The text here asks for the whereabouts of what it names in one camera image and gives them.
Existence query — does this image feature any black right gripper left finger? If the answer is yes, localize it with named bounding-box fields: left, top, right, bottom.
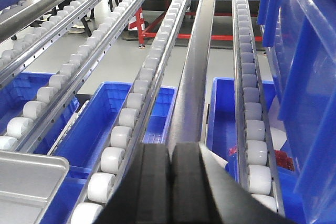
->
left=95, top=143, right=170, bottom=223

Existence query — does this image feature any blue bin lower left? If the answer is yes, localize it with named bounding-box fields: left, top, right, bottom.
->
left=1, top=72, right=79, bottom=154

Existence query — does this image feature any far left roller track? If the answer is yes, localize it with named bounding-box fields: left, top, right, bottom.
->
left=1, top=0, right=101, bottom=88

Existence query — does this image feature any steel divider rail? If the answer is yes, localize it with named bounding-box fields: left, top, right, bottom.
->
left=1, top=0, right=64, bottom=42
left=168, top=0, right=216, bottom=154

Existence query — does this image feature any large blue bin right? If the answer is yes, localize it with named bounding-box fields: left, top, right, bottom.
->
left=257, top=0, right=335, bottom=223

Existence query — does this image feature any roller track rail middle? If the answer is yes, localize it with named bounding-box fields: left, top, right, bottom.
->
left=68, top=0, right=189, bottom=223

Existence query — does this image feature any blue bin lower right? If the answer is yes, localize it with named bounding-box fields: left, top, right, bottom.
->
left=206, top=77, right=306, bottom=223

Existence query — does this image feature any blue bin lower middle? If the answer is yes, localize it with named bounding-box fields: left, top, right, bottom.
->
left=39, top=81, right=177, bottom=224

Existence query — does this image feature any roller track rail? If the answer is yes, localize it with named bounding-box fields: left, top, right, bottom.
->
left=68, top=0, right=189, bottom=223
left=232, top=0, right=285, bottom=216
left=1, top=0, right=144, bottom=153

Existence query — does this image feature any red metal floor frame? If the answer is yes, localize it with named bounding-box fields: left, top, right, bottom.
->
left=128, top=7, right=263, bottom=48

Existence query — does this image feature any steel divider rail left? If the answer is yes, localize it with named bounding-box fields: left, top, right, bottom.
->
left=1, top=0, right=64, bottom=42

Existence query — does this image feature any roller track rail right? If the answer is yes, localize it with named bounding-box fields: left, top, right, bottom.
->
left=232, top=0, right=285, bottom=216

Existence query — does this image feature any roller track rail left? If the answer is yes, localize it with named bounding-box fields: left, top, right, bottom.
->
left=1, top=0, right=144, bottom=153

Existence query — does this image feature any silver ribbed metal tray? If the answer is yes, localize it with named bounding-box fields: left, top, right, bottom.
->
left=1, top=151, right=70, bottom=223

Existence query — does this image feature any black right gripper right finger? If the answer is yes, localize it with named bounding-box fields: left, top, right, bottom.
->
left=171, top=142, right=291, bottom=223

